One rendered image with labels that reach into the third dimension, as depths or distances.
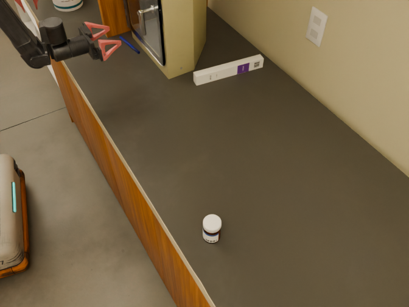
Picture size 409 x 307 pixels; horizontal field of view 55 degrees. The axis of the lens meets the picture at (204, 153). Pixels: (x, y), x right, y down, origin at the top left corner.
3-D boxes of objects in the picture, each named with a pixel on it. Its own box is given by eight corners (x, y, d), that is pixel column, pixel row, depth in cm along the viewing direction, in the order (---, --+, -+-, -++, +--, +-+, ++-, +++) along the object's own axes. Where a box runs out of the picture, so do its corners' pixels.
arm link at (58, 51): (49, 56, 124) (55, 66, 121) (43, 38, 119) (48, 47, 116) (70, 50, 127) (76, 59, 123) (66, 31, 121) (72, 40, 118)
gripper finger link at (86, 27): (104, 15, 129) (77, 22, 126) (113, 25, 125) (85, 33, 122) (108, 34, 134) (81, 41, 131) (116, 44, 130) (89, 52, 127)
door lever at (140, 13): (156, 33, 134) (153, 29, 135) (154, 7, 127) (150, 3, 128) (142, 37, 132) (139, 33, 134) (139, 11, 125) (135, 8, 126)
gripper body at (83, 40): (83, 25, 125) (60, 31, 123) (95, 41, 120) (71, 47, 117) (87, 42, 130) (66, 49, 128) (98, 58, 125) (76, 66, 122)
